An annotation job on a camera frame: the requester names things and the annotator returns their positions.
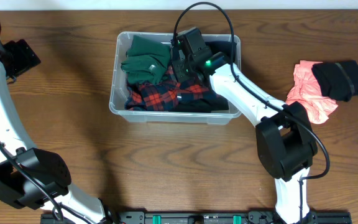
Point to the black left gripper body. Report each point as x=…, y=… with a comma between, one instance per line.
x=17, y=60

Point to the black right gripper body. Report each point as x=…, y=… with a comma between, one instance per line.
x=184, y=70

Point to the dark green garment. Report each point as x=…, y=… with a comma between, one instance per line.
x=146, y=61

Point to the red navy plaid shirt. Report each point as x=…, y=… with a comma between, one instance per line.
x=166, y=95

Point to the black garment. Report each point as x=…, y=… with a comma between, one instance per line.
x=201, y=106
x=337, y=80

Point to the salmon pink garment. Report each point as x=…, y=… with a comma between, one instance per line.
x=307, y=92

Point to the navy garment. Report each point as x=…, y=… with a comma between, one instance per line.
x=224, y=48

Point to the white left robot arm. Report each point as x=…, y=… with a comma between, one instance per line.
x=31, y=177

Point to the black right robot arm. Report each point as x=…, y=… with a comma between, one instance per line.
x=285, y=146

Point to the clear plastic storage bin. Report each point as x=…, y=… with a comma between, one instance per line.
x=119, y=92

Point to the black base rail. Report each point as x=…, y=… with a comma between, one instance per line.
x=253, y=217

